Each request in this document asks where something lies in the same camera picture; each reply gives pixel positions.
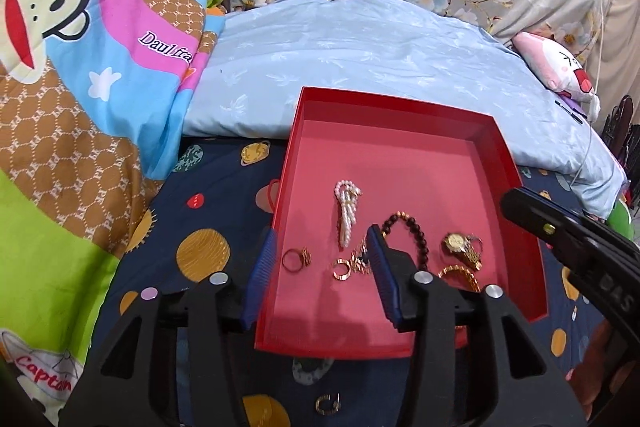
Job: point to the red cardboard box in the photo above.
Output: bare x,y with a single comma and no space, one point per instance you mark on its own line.
425,167

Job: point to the navy planet print bed sheet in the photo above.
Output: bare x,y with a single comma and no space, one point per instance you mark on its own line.
210,217

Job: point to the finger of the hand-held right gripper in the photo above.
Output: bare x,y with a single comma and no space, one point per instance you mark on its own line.
540,214

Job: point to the gold wrist watch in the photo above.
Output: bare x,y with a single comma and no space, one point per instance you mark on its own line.
457,243

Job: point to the gold hoop earring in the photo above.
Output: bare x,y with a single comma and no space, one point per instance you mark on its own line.
342,276

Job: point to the gold clasp-shaped earring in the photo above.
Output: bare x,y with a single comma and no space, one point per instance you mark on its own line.
327,404

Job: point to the pink plush pillow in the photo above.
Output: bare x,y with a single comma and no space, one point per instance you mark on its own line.
550,62

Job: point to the beige curtain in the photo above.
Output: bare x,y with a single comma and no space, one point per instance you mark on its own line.
620,32

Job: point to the cartoon monkey blanket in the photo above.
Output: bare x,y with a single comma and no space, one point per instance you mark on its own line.
75,132

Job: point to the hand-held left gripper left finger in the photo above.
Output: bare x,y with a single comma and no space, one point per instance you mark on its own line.
260,272

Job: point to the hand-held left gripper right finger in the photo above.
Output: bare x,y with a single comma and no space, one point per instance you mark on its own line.
382,272

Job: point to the green cushion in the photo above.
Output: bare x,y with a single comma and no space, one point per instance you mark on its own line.
620,219

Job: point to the light blue pillow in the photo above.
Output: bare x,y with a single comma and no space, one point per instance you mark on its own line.
375,47

